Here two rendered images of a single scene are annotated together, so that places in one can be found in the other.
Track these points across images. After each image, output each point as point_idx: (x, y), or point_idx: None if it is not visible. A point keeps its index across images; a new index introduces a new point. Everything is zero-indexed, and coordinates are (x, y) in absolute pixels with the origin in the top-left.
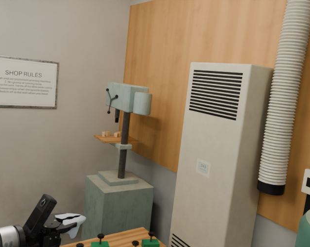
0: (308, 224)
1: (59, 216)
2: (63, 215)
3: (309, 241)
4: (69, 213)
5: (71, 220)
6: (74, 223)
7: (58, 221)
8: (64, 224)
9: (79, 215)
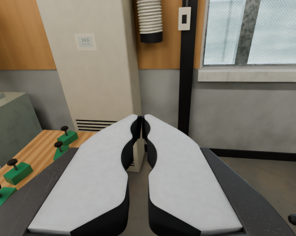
0: None
1: (71, 201)
2: (92, 170)
3: None
4: (94, 140)
5: (177, 161)
6: (215, 158)
7: (101, 234)
8: (220, 218)
9: (137, 121)
